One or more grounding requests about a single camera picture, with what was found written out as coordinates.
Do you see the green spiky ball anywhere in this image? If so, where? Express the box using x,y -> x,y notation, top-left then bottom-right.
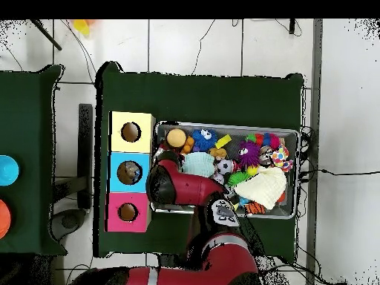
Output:
227,171 -> 252,187

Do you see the yellow floor object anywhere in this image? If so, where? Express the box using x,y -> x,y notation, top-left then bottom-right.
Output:
72,19 -> 97,36

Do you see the wooden box with three holes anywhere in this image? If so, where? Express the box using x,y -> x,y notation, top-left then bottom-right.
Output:
106,111 -> 157,233

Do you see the black cable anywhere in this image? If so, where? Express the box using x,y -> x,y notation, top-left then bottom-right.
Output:
299,168 -> 380,177

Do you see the purple spiky monster toy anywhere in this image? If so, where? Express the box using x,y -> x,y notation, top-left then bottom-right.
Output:
237,140 -> 261,168

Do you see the brown plush bear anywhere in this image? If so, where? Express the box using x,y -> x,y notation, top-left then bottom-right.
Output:
208,147 -> 228,161

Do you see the black rod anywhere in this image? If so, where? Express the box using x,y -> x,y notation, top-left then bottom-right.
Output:
29,19 -> 63,51

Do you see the light blue muslin cloth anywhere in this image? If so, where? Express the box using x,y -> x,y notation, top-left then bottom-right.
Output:
182,151 -> 216,178

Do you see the polka dot cloth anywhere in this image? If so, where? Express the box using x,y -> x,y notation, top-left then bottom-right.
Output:
268,145 -> 294,172

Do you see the blue bowl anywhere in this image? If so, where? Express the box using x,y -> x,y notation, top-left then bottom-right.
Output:
0,154 -> 20,187

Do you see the grey round base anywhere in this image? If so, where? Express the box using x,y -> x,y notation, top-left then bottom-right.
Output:
48,208 -> 88,242

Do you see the orange bowl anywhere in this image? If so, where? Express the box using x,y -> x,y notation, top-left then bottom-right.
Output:
0,198 -> 12,240

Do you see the cream muslin cloth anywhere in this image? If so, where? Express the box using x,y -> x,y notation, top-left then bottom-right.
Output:
234,166 -> 288,210

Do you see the orange bead cluster toy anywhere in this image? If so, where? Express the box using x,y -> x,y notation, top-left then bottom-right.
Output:
180,135 -> 196,154

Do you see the blue spiky ball with eyes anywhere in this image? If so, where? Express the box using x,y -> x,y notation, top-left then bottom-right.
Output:
191,128 -> 218,152

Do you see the black and white soccer ball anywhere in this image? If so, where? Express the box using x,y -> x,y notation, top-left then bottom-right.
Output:
215,159 -> 234,175

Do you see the shallow mesh bin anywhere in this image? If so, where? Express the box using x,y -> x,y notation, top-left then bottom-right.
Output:
150,120 -> 300,220

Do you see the black upright bar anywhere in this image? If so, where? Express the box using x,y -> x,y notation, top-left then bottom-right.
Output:
77,103 -> 94,210

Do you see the dark green tablecloth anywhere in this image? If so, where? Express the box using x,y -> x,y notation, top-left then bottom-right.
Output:
94,61 -> 305,263
0,64 -> 68,257

